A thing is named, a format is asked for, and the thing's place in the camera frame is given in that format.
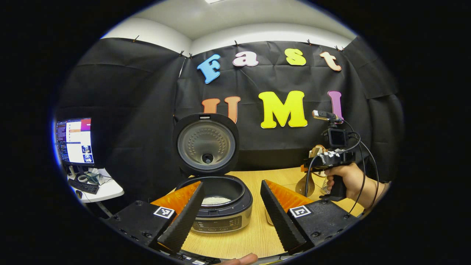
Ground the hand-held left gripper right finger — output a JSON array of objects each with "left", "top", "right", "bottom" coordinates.
[{"left": 260, "top": 179, "right": 359, "bottom": 255}]

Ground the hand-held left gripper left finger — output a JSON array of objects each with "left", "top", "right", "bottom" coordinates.
[{"left": 104, "top": 180, "right": 206, "bottom": 255}]

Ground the wooden spoon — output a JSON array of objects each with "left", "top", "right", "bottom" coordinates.
[{"left": 295, "top": 167, "right": 316, "bottom": 198}]

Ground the black silver rice cooker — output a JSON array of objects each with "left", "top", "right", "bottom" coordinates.
[{"left": 172, "top": 113, "right": 254, "bottom": 234}]

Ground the white side table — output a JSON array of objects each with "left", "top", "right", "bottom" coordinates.
[{"left": 68, "top": 168, "right": 125, "bottom": 218}]

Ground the black keyboard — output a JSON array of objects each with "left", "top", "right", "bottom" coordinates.
[{"left": 68, "top": 179, "right": 100, "bottom": 195}]

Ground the black backdrop cloth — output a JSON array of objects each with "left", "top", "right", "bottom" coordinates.
[{"left": 55, "top": 36, "right": 405, "bottom": 218}]

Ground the computer monitor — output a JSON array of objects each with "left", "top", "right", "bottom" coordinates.
[{"left": 56, "top": 118, "right": 95, "bottom": 168}]

